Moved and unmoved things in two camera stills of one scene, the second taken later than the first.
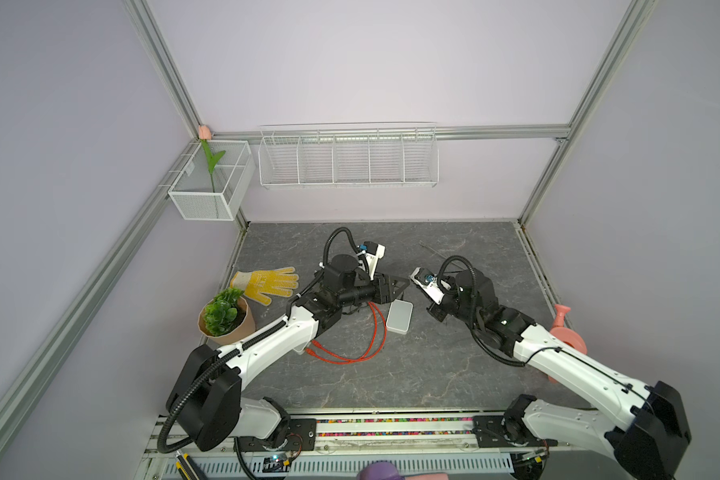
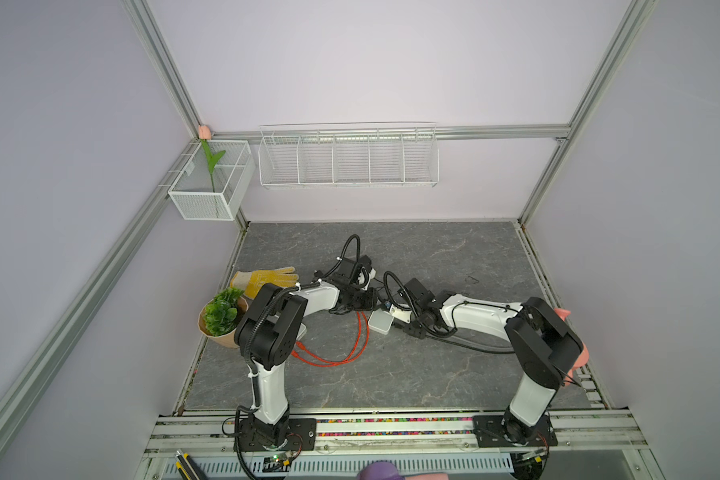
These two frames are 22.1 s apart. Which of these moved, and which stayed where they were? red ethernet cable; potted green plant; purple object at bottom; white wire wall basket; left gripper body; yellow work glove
Moved: left gripper body; red ethernet cable
Stayed: yellow work glove; purple object at bottom; white wire wall basket; potted green plant
